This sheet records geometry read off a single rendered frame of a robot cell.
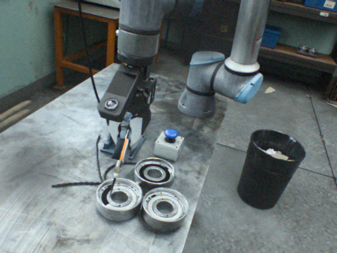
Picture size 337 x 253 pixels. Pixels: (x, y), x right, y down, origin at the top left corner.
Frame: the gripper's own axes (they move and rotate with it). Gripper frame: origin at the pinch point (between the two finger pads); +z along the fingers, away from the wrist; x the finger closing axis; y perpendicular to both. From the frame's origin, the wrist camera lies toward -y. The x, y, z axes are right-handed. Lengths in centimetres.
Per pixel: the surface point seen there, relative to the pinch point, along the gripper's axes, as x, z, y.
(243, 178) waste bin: -46, 80, 108
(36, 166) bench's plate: 23.4, 15.1, 1.0
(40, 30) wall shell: 147, 40, 183
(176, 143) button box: -8.6, 10.5, 22.1
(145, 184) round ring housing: -5.4, 12.1, 2.9
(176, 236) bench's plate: -16.2, 15.1, -6.8
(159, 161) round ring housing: -6.1, 11.8, 12.9
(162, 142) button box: -4.8, 10.5, 20.4
